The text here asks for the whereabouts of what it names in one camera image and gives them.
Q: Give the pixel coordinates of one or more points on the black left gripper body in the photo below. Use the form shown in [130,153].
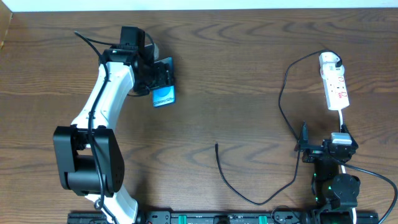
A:
[162,76]

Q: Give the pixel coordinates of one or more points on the white charger adapter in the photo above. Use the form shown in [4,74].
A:
[329,60]

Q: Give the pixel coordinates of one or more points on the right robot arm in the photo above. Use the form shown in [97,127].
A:
[335,192]

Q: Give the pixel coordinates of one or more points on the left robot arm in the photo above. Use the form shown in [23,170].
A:
[89,160]

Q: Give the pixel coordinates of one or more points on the white power strip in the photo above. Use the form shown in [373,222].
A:
[335,87]

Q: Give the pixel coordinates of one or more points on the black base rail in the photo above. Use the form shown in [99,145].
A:
[284,216]

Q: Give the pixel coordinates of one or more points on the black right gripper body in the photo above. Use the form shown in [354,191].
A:
[319,148]

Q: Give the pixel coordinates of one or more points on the blue screen smartphone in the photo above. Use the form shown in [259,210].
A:
[165,95]

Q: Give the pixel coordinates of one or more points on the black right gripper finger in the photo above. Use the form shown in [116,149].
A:
[303,139]
[345,134]

